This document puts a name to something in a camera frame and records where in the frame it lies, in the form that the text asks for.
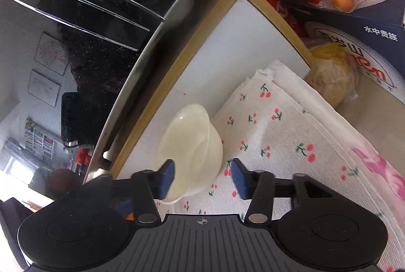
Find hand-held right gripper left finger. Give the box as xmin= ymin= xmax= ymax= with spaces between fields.
xmin=82 ymin=159 xmax=176 ymax=224

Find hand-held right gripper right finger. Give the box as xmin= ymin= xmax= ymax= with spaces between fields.
xmin=230 ymin=158 xmax=336 ymax=224

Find cherry print white cloth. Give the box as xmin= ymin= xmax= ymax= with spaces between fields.
xmin=155 ymin=76 xmax=405 ymax=260

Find yellow pomelo in bag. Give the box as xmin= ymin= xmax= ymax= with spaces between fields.
xmin=304 ymin=41 xmax=361 ymax=108

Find pink floral cloth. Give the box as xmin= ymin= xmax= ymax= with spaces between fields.
xmin=350 ymin=142 xmax=405 ymax=206

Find black white microwave oven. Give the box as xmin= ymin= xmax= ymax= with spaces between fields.
xmin=0 ymin=0 xmax=212 ymax=200

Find red paper packet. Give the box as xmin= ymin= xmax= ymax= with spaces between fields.
xmin=262 ymin=0 xmax=301 ymax=35

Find blue white cardboard box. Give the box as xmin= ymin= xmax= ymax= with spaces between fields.
xmin=278 ymin=0 xmax=405 ymax=102

